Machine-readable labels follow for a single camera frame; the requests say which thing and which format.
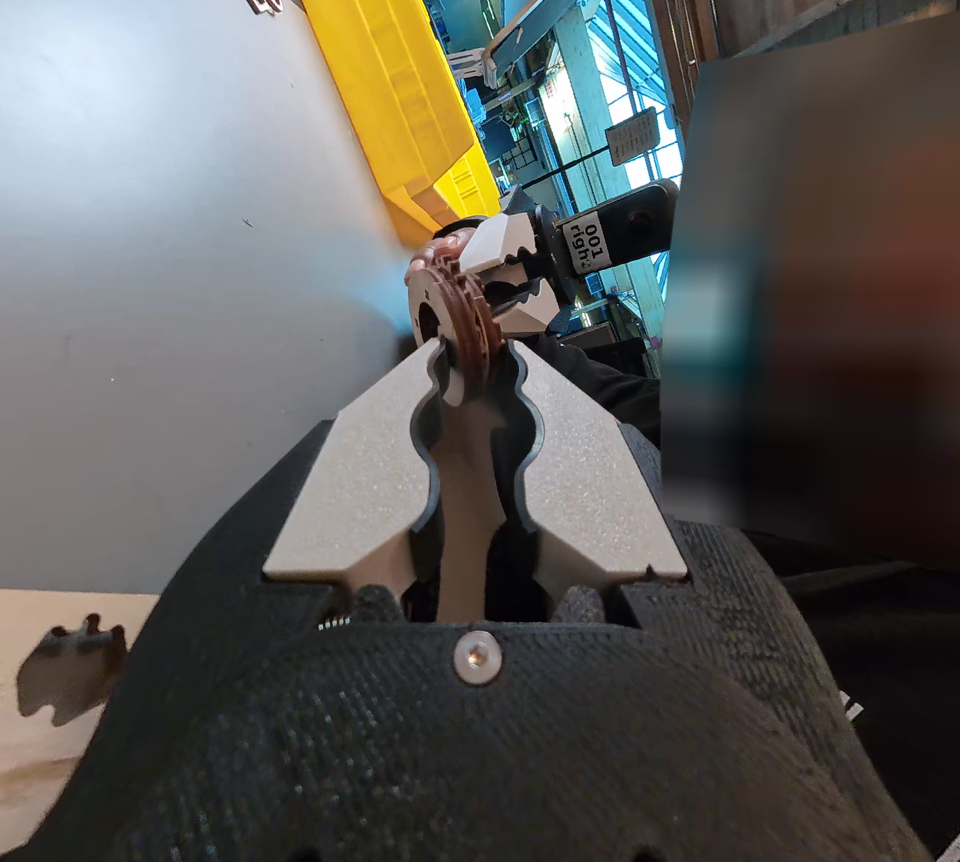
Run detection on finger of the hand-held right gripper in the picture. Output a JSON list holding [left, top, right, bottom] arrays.
[[489, 279, 564, 336], [458, 208, 540, 275]]

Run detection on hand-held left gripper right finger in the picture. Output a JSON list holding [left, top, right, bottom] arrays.
[[506, 341, 690, 586]]

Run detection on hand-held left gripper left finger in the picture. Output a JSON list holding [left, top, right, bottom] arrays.
[[262, 337, 459, 595]]

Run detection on round wooden gear model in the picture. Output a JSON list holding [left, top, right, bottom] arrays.
[[405, 255, 505, 407]]

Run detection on person's right forearm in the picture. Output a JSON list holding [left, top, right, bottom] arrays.
[[525, 332, 663, 447]]

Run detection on grey desk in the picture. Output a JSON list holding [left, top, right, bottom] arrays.
[[0, 0, 453, 597]]

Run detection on person's right hand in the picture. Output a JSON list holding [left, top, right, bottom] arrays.
[[409, 227, 482, 274]]

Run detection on yellow plastic bin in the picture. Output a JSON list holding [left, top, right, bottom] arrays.
[[273, 0, 479, 222], [382, 146, 505, 246]]

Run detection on hanging sign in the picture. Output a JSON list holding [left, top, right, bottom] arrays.
[[605, 105, 662, 168]]

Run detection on black pole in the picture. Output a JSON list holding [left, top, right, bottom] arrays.
[[517, 141, 625, 190]]

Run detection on beige wooden board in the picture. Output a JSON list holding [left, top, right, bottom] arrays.
[[482, 0, 648, 91]]

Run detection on large wooden puzzle sheet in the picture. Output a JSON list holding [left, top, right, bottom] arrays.
[[0, 588, 163, 844]]

